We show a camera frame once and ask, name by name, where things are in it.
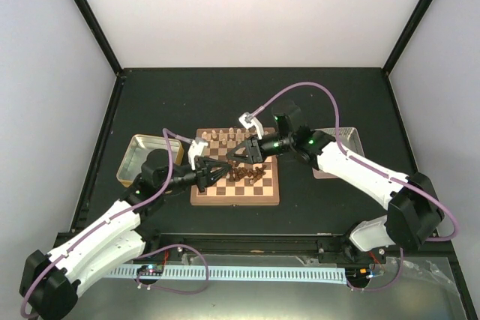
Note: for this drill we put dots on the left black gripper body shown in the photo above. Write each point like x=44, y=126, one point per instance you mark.
x=201, y=173

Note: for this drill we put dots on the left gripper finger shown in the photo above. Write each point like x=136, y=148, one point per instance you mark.
x=210, y=165
x=214, y=178

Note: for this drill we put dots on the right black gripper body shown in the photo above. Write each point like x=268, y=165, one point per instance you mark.
x=258, y=157

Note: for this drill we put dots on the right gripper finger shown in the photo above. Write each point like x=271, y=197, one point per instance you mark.
x=241, y=151
x=244, y=157

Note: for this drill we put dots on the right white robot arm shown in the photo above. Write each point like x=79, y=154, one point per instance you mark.
x=410, y=217

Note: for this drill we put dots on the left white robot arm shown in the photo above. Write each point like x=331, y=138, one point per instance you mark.
x=52, y=282

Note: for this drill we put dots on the pile of dark chess pieces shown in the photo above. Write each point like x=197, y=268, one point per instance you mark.
x=247, y=172

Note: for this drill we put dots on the row of white chess pieces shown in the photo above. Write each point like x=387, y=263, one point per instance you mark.
x=224, y=137

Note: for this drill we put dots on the wooden chess board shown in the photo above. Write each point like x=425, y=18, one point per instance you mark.
x=265, y=192

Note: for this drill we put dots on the small circuit board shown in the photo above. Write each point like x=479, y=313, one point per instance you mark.
x=150, y=271

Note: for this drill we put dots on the gold rimmed metal tray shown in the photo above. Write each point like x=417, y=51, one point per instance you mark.
x=142, y=148

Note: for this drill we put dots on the pink rimmed metal tray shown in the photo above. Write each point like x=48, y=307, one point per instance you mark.
x=349, y=136

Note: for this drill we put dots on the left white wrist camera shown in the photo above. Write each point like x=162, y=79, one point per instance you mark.
x=197, y=146

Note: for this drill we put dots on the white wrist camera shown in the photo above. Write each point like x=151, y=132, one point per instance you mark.
x=249, y=121
x=197, y=146

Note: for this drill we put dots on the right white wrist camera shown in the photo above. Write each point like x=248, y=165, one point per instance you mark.
x=249, y=121

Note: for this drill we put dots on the black rail base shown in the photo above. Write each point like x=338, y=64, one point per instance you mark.
x=333, y=248

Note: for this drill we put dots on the light blue cable duct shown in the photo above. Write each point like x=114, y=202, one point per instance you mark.
x=237, y=273

